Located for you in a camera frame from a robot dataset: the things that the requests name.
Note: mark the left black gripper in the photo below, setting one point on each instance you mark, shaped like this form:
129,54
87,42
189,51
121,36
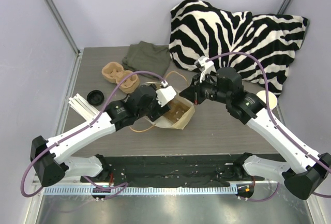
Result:
157,110

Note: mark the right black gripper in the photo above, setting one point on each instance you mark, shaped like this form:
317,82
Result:
196,91

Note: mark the brown paper bag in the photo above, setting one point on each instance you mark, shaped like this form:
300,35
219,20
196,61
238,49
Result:
164,122

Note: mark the separated brown pulp cup carrier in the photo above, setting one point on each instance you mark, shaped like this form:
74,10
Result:
177,110

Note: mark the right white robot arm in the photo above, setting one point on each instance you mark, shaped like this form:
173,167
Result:
303,169

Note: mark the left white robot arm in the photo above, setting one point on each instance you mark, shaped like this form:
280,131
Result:
53,158

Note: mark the olive green cloth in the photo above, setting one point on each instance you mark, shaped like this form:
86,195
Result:
145,56

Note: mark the stack of black lids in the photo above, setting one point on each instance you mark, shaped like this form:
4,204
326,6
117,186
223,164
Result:
95,97

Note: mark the white wrapped straws bundle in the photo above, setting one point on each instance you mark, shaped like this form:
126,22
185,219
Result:
82,107

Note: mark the stack of paper cups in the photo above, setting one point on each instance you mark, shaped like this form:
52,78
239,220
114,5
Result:
272,99

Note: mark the zebra print blanket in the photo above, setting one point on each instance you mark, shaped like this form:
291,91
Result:
261,47

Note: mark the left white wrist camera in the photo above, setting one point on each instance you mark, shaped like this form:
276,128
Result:
165,93

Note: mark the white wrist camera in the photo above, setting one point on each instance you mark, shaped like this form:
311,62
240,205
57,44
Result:
205,65
165,93

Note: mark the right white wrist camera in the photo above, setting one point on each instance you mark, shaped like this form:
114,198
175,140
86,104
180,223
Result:
205,65

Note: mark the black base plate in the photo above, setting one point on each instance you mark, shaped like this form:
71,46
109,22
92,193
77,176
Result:
172,171

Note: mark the aluminium rail frame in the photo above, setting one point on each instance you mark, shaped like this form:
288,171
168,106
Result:
301,170

